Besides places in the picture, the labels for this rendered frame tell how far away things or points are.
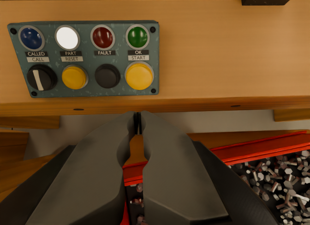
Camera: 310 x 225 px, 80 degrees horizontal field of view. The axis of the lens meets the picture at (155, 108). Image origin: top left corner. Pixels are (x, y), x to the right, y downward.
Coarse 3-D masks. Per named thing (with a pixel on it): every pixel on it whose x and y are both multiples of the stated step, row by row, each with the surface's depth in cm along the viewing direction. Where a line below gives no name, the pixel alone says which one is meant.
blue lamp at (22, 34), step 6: (24, 30) 18; (30, 30) 18; (24, 36) 18; (30, 36) 18; (36, 36) 18; (24, 42) 18; (30, 42) 18; (36, 42) 18; (30, 48) 19; (36, 48) 19
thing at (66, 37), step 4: (64, 28) 18; (68, 28) 18; (60, 32) 18; (64, 32) 18; (68, 32) 18; (72, 32) 18; (60, 36) 18; (64, 36) 18; (68, 36) 18; (72, 36) 18; (76, 36) 19; (60, 40) 18; (64, 40) 18; (68, 40) 18; (72, 40) 19; (76, 40) 19; (60, 44) 19; (64, 44) 19; (68, 44) 19; (72, 44) 19; (76, 44) 19; (68, 48) 19
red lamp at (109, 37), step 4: (100, 28) 18; (104, 28) 18; (96, 32) 18; (100, 32) 18; (104, 32) 18; (108, 32) 18; (92, 36) 19; (96, 36) 18; (100, 36) 18; (104, 36) 18; (108, 36) 19; (112, 36) 19; (96, 40) 19; (100, 40) 19; (104, 40) 19; (108, 40) 19; (112, 40) 19; (96, 44) 19; (100, 44) 19; (104, 44) 19; (108, 44) 19
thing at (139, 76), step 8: (136, 64) 20; (144, 64) 20; (128, 72) 20; (136, 72) 20; (144, 72) 20; (128, 80) 20; (136, 80) 20; (144, 80) 20; (136, 88) 20; (144, 88) 21
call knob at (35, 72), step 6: (36, 66) 19; (30, 72) 19; (36, 72) 19; (42, 72) 19; (48, 72) 20; (30, 78) 19; (36, 78) 19; (42, 78) 19; (48, 78) 19; (30, 84) 20; (36, 84) 20; (42, 84) 20; (48, 84) 20; (42, 90) 20
